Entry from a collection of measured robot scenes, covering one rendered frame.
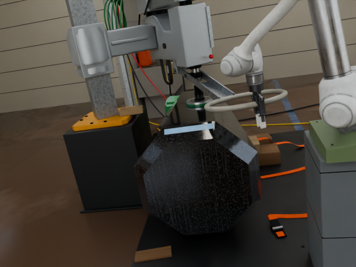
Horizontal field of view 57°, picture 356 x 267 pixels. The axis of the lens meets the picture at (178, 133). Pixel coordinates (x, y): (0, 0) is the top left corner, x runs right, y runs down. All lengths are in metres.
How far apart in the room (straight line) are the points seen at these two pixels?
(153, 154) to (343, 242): 1.16
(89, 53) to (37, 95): 6.29
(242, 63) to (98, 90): 1.60
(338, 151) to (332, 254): 0.54
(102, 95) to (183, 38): 0.91
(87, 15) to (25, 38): 6.05
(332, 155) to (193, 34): 1.35
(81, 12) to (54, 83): 5.91
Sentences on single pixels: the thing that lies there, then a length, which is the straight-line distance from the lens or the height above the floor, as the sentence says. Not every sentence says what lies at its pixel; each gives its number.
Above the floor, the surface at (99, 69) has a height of 1.20.
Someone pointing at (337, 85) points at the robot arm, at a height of 1.13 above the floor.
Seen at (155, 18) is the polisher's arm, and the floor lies 1.52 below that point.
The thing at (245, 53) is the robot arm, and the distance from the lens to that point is 1.58.
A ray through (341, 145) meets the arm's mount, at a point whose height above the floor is 0.87.
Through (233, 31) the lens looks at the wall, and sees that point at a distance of 7.35.
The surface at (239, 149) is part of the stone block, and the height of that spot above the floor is 0.65.
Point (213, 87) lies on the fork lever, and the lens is 2.41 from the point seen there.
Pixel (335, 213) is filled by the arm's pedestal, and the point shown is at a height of 0.53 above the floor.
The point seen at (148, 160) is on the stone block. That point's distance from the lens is 2.16.
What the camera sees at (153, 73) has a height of 0.77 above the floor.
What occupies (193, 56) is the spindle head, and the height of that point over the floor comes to 1.21.
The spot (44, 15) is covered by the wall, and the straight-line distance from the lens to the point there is 8.54.
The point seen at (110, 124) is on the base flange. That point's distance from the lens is 2.78.
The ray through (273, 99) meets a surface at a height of 0.99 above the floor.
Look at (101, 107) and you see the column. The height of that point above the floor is 0.88.
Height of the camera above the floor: 1.46
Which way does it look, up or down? 18 degrees down
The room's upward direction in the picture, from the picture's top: 10 degrees counter-clockwise
